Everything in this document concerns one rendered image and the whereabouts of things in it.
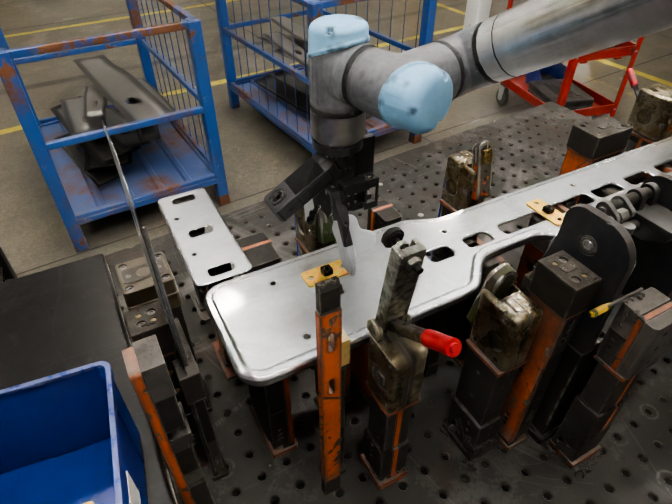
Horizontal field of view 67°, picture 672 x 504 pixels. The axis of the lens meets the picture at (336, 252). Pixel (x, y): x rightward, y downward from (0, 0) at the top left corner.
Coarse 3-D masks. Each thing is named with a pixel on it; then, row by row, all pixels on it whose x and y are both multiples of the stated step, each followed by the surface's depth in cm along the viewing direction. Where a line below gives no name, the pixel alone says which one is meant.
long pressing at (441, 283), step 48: (528, 192) 105; (576, 192) 105; (624, 192) 105; (432, 240) 93; (528, 240) 94; (240, 288) 83; (288, 288) 83; (432, 288) 83; (240, 336) 76; (288, 336) 76
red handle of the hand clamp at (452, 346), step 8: (392, 320) 68; (400, 320) 67; (392, 328) 67; (400, 328) 65; (408, 328) 63; (416, 328) 63; (424, 328) 62; (408, 336) 63; (416, 336) 62; (424, 336) 60; (432, 336) 58; (440, 336) 57; (448, 336) 57; (424, 344) 60; (432, 344) 58; (440, 344) 57; (448, 344) 56; (456, 344) 56; (440, 352) 57; (448, 352) 56; (456, 352) 56
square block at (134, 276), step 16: (144, 256) 80; (160, 256) 81; (128, 272) 77; (144, 272) 78; (160, 272) 77; (128, 288) 75; (144, 288) 75; (176, 288) 78; (128, 304) 75; (144, 304) 76; (176, 304) 79; (192, 352) 88; (208, 400) 100
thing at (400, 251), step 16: (384, 240) 60; (400, 240) 59; (416, 240) 59; (400, 256) 57; (416, 256) 58; (400, 272) 59; (416, 272) 57; (384, 288) 63; (400, 288) 61; (384, 304) 64; (400, 304) 64; (384, 320) 66; (384, 336) 69
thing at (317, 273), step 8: (328, 264) 86; (336, 264) 87; (304, 272) 86; (312, 272) 86; (320, 272) 86; (328, 272) 85; (336, 272) 86; (344, 272) 86; (304, 280) 84; (312, 280) 84; (320, 280) 84
